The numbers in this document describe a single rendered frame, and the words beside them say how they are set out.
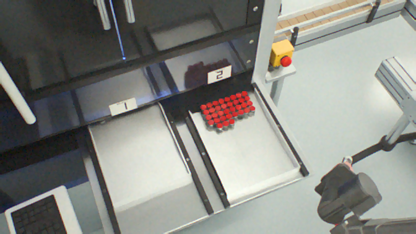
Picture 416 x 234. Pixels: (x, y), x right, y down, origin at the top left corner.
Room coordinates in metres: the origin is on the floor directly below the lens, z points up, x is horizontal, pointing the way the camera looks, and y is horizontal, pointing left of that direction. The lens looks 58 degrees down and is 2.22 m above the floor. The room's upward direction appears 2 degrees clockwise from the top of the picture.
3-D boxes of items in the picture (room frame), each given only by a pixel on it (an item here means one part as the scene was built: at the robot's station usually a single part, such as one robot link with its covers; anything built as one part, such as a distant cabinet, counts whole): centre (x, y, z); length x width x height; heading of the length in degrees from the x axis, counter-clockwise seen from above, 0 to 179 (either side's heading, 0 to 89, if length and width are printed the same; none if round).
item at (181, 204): (0.70, 0.06, 0.87); 0.70 x 0.48 x 0.02; 114
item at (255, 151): (0.73, -0.11, 0.90); 0.34 x 0.26 x 0.04; 24
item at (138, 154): (0.69, 0.24, 0.90); 0.34 x 0.26 x 0.04; 24
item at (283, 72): (1.09, -0.24, 0.87); 0.14 x 0.13 x 0.02; 24
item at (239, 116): (0.81, -0.08, 0.90); 0.18 x 0.02 x 0.05; 114
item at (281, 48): (1.05, -0.24, 0.99); 0.08 x 0.07 x 0.07; 24
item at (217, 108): (0.85, -0.06, 0.90); 0.18 x 0.02 x 0.05; 114
